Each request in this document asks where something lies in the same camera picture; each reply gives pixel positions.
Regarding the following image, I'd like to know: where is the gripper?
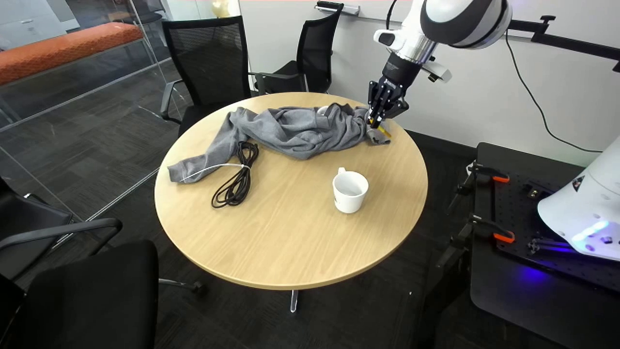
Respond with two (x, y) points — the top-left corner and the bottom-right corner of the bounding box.
(367, 52), (423, 128)

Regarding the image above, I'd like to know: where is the yellow pen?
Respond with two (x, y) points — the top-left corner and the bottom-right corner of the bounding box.
(370, 118), (392, 139)

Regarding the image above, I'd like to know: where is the white mug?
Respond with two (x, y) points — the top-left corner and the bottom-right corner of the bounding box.
(332, 167), (370, 214)

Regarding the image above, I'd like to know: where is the black mesh office chair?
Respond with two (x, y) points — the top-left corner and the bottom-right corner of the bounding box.
(159, 16), (253, 139)
(254, 2), (345, 95)

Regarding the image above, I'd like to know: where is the grey hooded sweatshirt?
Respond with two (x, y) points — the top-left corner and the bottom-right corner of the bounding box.
(167, 102), (392, 185)

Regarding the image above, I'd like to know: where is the whiteboard tray with eraser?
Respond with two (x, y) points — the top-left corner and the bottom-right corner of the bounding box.
(314, 0), (362, 16)

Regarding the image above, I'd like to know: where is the black clamp with orange tip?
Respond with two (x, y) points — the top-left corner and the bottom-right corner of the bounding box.
(455, 162), (511, 195)
(435, 215), (516, 272)

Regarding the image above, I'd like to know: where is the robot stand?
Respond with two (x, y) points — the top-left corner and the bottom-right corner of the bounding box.
(420, 142), (620, 349)

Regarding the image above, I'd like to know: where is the orange bench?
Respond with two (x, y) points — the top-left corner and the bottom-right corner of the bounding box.
(0, 21), (145, 87)

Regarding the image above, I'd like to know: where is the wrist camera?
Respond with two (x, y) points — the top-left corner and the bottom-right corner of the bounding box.
(420, 60), (452, 83)

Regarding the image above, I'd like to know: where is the coil of black cable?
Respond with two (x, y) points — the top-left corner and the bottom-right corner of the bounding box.
(211, 141), (260, 209)

